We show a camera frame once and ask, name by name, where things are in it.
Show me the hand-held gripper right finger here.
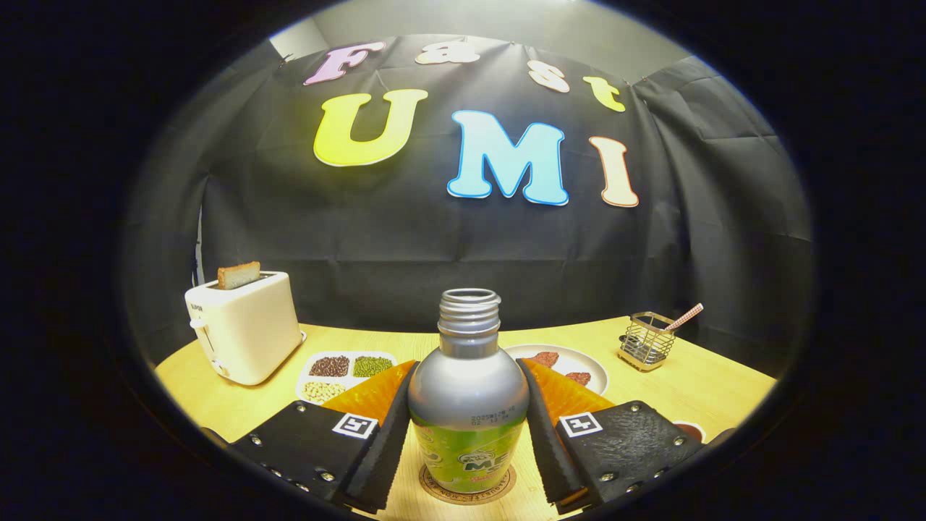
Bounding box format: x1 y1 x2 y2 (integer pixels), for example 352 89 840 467
517 358 706 514

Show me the silver juice bottle green label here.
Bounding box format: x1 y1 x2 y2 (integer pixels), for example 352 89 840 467
407 288 530 496

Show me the toast slice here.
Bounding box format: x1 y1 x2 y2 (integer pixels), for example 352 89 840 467
217 261 262 290

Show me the round cork coaster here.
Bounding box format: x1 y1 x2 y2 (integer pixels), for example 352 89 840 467
418 463 517 506

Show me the black backdrop cloth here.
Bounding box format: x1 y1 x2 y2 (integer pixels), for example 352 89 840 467
123 33 815 377

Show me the white toaster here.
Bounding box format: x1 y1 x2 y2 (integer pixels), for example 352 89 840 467
184 271 305 386

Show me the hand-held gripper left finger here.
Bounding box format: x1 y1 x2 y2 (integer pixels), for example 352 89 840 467
231 360 420 514

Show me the wooden table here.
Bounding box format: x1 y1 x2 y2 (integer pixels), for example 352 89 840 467
154 316 778 521

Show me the white divided dish of beans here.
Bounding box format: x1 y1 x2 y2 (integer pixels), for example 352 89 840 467
295 350 399 406

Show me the white round plate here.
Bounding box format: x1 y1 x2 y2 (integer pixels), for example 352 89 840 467
503 344 610 397

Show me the wire mesh holder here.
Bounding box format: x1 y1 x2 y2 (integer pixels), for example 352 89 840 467
618 311 677 373

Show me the pink striped straw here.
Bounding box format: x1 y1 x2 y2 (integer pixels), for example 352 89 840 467
664 302 704 332

